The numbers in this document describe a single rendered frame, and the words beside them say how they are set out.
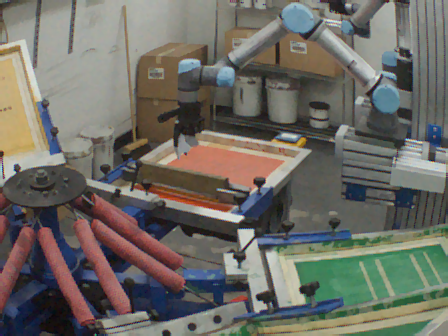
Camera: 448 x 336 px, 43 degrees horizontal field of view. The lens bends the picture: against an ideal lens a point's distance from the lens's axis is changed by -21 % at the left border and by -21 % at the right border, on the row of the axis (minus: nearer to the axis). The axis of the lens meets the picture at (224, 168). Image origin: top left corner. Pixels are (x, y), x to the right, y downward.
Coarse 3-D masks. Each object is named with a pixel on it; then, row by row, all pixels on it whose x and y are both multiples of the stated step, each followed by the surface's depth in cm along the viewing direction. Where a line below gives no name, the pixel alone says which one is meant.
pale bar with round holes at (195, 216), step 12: (84, 192) 244; (96, 192) 241; (108, 192) 238; (120, 204) 237; (168, 204) 229; (180, 204) 230; (156, 216) 231; (168, 216) 229; (180, 216) 229; (192, 216) 225; (204, 216) 223; (216, 216) 222; (228, 216) 222; (240, 216) 222; (204, 228) 224; (216, 228) 222; (228, 228) 220
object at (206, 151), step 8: (192, 152) 299; (200, 152) 299; (208, 152) 299; (216, 152) 299; (224, 152) 300; (232, 152) 300; (240, 152) 300; (176, 160) 290; (184, 160) 290; (152, 192) 259; (160, 192) 260; (168, 192) 260
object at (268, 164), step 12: (240, 156) 296; (252, 156) 296; (264, 156) 296; (264, 168) 284; (276, 168) 284; (252, 180) 272; (192, 204) 251; (204, 204) 251; (216, 204) 251; (228, 204) 251
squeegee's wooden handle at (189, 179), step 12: (144, 168) 259; (156, 168) 256; (168, 168) 254; (180, 168) 254; (156, 180) 258; (168, 180) 255; (180, 180) 253; (192, 180) 251; (204, 180) 249; (216, 180) 246; (228, 180) 247; (216, 192) 248
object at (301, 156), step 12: (204, 132) 313; (168, 144) 298; (228, 144) 307; (240, 144) 305; (252, 144) 302; (264, 144) 300; (276, 144) 300; (144, 156) 284; (156, 156) 287; (300, 156) 287; (288, 168) 274; (300, 168) 283; (120, 180) 263; (276, 180) 263; (288, 180) 272; (276, 192) 261
